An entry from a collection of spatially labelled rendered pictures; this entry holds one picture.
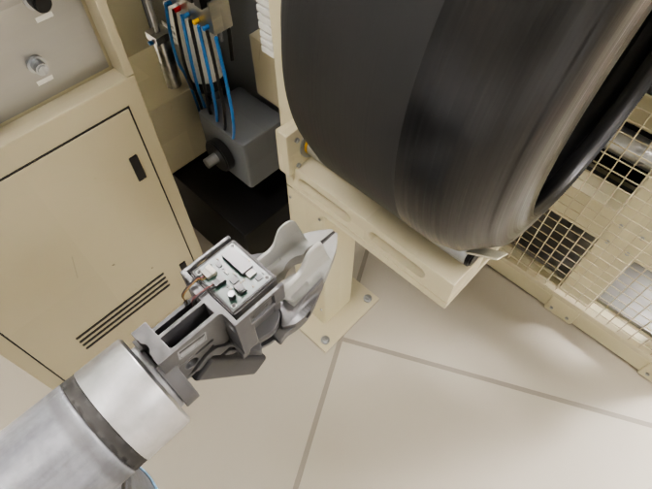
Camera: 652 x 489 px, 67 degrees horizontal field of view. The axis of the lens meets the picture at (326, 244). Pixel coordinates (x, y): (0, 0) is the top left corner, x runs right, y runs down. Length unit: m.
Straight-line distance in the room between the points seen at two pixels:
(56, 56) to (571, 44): 0.87
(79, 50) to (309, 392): 1.10
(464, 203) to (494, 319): 1.31
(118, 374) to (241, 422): 1.19
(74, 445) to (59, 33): 0.79
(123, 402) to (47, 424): 0.05
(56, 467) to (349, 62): 0.38
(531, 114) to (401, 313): 1.34
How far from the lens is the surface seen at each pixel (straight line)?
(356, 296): 1.71
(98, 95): 1.07
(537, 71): 0.40
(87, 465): 0.41
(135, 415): 0.40
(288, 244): 0.48
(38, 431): 0.42
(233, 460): 1.56
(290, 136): 0.83
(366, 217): 0.82
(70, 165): 1.11
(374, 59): 0.44
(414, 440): 1.57
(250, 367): 0.52
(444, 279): 0.78
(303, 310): 0.46
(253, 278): 0.41
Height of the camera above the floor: 1.52
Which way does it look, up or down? 56 degrees down
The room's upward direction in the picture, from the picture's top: straight up
